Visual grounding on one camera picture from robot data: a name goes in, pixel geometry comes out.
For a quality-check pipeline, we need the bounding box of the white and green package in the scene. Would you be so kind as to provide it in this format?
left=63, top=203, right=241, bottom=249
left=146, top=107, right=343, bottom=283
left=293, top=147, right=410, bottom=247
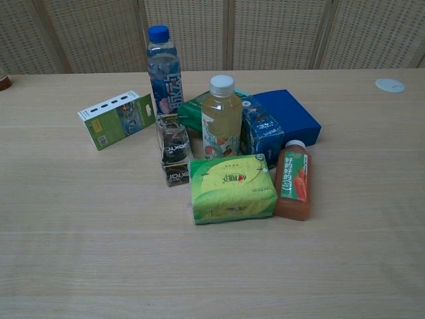
left=77, top=90, right=157, bottom=152

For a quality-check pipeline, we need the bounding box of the dark green flat box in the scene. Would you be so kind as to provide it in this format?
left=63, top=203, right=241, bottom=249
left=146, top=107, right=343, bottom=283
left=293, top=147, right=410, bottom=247
left=177, top=92, right=211, bottom=132

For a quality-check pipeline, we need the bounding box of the plain blue box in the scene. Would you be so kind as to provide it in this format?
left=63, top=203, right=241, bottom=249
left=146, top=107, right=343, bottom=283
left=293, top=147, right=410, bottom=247
left=250, top=88, right=323, bottom=148

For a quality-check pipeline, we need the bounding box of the green tissue pack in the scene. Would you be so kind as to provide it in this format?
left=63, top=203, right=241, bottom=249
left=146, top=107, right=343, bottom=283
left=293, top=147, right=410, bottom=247
left=188, top=154, right=278, bottom=227

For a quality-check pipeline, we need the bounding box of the yellow tea bottle white cap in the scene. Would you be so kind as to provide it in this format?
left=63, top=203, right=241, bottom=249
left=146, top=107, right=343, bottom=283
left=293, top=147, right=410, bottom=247
left=201, top=74, right=244, bottom=160

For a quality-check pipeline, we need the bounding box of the dark snack bar packet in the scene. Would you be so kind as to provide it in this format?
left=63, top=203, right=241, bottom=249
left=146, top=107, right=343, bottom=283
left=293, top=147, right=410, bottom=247
left=155, top=113, right=194, bottom=189

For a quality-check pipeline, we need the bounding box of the blue patterned carton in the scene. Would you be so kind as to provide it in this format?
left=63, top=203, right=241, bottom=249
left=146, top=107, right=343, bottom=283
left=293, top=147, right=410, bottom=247
left=239, top=94, right=286, bottom=170

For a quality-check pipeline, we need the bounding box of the orange juice bottle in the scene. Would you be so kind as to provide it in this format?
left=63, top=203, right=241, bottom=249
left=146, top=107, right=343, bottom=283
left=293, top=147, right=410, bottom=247
left=274, top=139, right=313, bottom=222

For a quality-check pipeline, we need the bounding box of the blue cap drink bottle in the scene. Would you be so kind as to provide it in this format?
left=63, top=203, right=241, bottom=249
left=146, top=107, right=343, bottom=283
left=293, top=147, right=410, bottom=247
left=146, top=25, right=185, bottom=117

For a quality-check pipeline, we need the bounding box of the woven wooden folding screen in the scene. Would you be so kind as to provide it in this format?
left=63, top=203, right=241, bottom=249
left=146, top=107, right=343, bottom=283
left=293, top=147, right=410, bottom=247
left=0, top=0, right=425, bottom=75

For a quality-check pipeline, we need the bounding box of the white round table grommet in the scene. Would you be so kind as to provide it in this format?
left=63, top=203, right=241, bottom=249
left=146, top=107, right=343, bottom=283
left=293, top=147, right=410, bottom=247
left=375, top=78, right=406, bottom=93

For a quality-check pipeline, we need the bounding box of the dark brown sauce bottle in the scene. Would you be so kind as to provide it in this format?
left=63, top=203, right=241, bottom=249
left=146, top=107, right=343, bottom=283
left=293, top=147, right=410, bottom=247
left=0, top=64, right=13, bottom=91

